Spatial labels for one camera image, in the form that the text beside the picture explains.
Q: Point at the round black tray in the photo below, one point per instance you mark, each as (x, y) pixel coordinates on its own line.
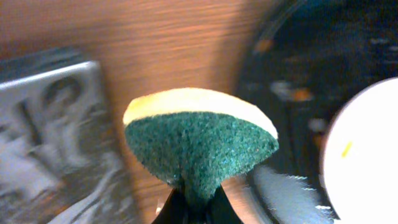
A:
(306, 61)

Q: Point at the silver metal pan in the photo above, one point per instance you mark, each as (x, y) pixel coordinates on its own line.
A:
(60, 157)

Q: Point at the green yellow sponge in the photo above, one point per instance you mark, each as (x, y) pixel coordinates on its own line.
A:
(194, 138)

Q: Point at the white plate front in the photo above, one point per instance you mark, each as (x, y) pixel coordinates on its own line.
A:
(360, 157)

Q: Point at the black rectangular tray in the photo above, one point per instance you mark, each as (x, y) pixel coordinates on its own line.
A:
(40, 62)

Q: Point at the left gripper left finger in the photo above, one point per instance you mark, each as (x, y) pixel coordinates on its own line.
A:
(174, 210)

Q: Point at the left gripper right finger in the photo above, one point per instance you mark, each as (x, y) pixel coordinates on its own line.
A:
(220, 211)

